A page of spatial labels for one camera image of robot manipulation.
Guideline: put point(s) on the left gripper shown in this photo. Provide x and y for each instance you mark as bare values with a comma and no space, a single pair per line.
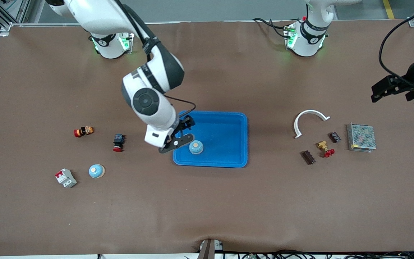
406,83

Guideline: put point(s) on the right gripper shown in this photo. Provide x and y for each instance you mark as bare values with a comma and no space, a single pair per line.
184,124

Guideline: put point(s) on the light blue call bell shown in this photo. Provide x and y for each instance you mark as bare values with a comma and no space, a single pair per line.
96,171
197,147

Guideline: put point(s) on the small dark brown capacitor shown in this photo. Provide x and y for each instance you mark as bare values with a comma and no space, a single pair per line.
334,137

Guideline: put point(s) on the large dark brown capacitor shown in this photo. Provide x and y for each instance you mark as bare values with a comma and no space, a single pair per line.
308,157

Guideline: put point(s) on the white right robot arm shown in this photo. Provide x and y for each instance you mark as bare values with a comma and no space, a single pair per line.
95,14

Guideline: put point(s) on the blue plastic tray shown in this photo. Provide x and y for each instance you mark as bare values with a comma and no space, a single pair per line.
221,140

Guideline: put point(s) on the metal mesh power supply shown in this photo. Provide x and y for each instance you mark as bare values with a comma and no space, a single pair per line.
361,136

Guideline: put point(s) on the black red push button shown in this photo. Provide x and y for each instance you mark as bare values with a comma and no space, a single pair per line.
118,140

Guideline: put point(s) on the brown table cover mat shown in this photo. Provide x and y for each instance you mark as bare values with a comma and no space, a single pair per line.
207,201

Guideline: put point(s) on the white curved pipe clamp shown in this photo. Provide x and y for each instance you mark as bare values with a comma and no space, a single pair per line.
311,112

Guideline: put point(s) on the orange emergency stop button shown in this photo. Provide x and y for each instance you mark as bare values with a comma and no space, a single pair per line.
83,131

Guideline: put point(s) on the red white circuit breaker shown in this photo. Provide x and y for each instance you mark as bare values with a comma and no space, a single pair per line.
65,178

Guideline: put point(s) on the metal table edge bracket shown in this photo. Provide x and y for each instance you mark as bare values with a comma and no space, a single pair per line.
208,250

